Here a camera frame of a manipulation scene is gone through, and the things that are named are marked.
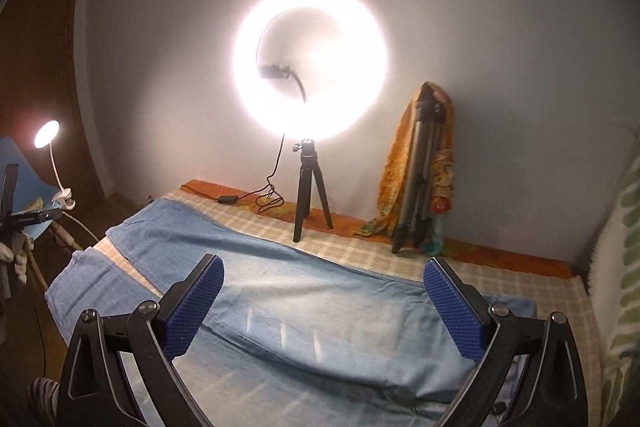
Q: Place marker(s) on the checkered beige bed blanket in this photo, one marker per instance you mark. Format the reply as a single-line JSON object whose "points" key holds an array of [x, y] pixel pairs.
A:
{"points": [[549, 293]]}

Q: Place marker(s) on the blue plastic chair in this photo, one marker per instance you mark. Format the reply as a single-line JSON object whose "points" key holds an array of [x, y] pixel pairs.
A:
{"points": [[31, 193]]}

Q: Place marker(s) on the brown wooden door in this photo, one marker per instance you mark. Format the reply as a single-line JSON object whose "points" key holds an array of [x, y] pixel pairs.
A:
{"points": [[38, 83]]}

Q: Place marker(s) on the white ring light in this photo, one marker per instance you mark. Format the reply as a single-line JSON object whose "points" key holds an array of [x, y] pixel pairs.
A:
{"points": [[309, 69]]}

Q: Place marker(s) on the blue denim pants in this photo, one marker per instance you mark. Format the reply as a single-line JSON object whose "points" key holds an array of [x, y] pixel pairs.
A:
{"points": [[291, 340]]}

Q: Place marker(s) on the orange patterned cloth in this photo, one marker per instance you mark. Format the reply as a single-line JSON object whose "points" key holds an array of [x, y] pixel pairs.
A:
{"points": [[394, 177]]}

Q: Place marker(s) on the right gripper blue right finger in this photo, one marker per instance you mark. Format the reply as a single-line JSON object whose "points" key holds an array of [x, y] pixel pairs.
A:
{"points": [[460, 307]]}

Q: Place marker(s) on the left hand knit glove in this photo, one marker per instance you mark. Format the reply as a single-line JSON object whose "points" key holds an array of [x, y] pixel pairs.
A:
{"points": [[14, 256]]}

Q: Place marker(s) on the green white striped pillow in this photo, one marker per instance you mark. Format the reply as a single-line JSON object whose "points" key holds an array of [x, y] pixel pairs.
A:
{"points": [[614, 292]]}

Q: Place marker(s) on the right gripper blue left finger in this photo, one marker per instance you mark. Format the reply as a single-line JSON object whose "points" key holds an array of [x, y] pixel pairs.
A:
{"points": [[184, 307]]}

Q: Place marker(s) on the folded silver tripod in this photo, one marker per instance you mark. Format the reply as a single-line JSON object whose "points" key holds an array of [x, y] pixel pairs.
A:
{"points": [[415, 213]]}

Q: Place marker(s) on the white clip-on desk lamp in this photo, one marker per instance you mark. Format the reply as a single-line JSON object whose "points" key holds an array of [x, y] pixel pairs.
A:
{"points": [[44, 138]]}

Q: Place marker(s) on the orange bed sheet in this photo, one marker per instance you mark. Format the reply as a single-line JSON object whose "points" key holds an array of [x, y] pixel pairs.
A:
{"points": [[345, 226]]}

